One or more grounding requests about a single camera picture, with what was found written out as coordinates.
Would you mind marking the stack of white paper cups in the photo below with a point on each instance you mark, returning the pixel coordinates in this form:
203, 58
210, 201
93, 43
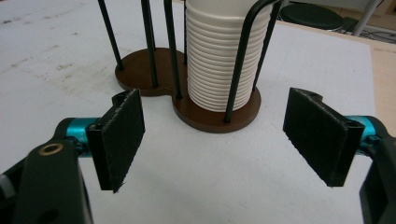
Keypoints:
218, 56

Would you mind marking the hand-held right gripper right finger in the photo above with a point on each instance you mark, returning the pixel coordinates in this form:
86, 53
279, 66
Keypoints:
320, 140

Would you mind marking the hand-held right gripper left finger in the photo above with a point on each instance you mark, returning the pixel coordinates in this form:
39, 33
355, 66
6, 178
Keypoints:
116, 143

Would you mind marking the grey metal stand leg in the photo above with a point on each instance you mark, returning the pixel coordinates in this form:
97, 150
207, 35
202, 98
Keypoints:
366, 17

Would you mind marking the brown cup holder rack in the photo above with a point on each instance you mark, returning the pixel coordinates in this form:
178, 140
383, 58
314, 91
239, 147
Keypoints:
193, 102

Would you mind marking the black round stool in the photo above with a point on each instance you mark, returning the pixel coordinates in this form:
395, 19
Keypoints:
311, 16

